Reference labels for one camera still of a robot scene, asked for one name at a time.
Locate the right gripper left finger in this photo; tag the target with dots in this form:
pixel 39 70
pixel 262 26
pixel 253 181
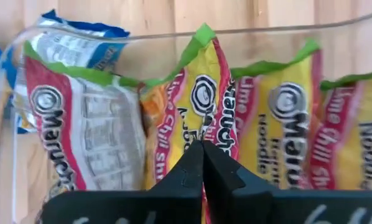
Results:
pixel 186 186

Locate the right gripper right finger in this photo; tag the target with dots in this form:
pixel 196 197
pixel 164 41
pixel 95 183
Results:
pixel 229 193

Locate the lime chili shrimp ramen pack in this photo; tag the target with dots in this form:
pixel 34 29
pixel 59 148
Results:
pixel 105 130
pixel 360 140
pixel 276 140
pixel 189 68

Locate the clear plastic bin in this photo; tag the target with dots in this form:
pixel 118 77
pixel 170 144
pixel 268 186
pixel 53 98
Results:
pixel 267 46

